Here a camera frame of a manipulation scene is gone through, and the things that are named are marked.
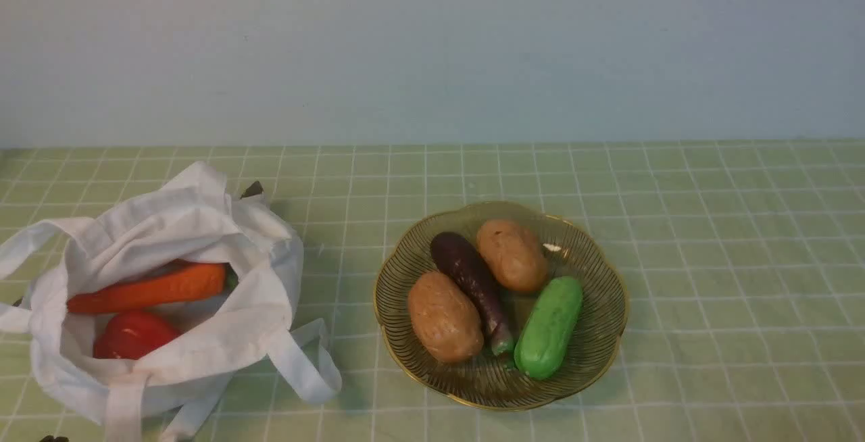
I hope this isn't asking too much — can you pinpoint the orange toy carrot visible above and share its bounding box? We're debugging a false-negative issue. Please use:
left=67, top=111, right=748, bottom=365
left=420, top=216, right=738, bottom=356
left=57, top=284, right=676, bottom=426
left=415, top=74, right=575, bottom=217
left=67, top=261, right=239, bottom=315

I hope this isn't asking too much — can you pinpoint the white cloth bag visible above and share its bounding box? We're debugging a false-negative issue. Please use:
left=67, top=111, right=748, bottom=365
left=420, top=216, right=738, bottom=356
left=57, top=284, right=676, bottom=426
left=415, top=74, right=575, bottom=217
left=1, top=162, right=342, bottom=441

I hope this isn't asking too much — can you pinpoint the dark purple toy eggplant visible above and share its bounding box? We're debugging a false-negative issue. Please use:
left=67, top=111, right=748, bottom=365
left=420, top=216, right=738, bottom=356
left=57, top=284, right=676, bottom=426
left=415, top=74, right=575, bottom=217
left=430, top=230, right=516, bottom=356

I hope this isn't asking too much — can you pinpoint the brown toy potato back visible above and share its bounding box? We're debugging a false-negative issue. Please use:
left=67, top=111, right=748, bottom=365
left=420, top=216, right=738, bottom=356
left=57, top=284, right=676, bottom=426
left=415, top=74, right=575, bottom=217
left=476, top=218, right=549, bottom=294

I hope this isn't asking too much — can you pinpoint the brown toy potato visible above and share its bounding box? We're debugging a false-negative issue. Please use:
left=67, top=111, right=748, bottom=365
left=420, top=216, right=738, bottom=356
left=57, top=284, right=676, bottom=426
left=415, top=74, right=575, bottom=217
left=407, top=272, right=485, bottom=363
left=476, top=218, right=549, bottom=294

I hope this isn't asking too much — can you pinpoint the brown toy potato front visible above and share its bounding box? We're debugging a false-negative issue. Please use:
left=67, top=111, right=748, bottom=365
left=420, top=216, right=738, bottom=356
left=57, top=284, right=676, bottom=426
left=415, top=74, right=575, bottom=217
left=407, top=272, right=485, bottom=363

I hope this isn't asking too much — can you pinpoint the amber glass plate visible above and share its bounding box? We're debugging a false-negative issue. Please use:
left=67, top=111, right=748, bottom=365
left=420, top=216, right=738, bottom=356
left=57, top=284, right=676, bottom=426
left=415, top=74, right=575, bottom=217
left=373, top=201, right=630, bottom=412

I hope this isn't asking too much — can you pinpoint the green toy cucumber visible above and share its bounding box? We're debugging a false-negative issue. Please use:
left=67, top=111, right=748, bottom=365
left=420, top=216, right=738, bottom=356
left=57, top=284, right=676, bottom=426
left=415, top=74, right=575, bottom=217
left=515, top=276, right=583, bottom=380

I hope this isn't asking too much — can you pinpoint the green checkered tablecloth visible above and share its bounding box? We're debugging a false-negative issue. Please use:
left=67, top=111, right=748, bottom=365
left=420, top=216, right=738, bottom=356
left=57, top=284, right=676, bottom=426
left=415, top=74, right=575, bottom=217
left=2, top=141, right=864, bottom=441

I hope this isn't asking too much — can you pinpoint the red toy tomato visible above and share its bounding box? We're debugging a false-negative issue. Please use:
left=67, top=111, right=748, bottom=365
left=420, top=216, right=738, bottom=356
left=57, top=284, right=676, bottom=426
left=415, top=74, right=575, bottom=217
left=93, top=310, right=181, bottom=361

